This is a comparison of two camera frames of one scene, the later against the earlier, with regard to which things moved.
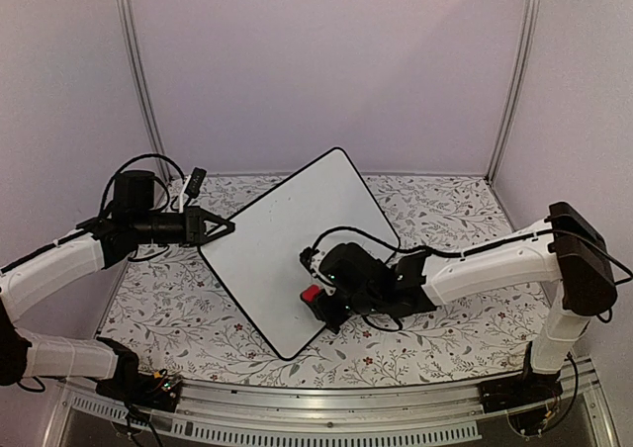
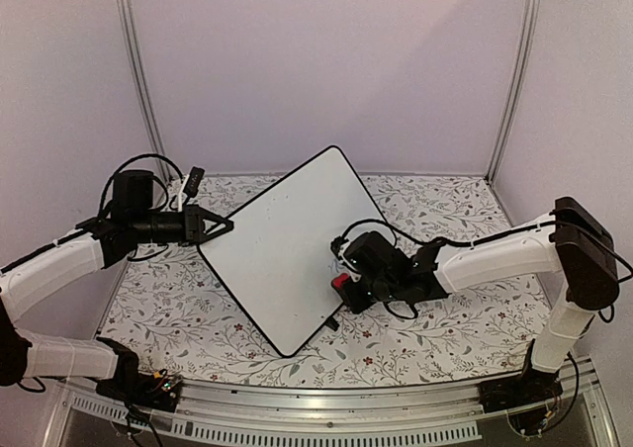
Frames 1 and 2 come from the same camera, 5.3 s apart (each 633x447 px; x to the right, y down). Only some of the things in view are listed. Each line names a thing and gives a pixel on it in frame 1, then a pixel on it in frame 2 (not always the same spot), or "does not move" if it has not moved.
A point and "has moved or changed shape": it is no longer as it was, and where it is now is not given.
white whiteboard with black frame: (258, 263) does not move
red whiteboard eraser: (311, 293) has moved or changed shape
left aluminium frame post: (134, 59) does not move
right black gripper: (332, 316) to (357, 304)
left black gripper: (195, 225) does not move
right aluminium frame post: (527, 65) does not move
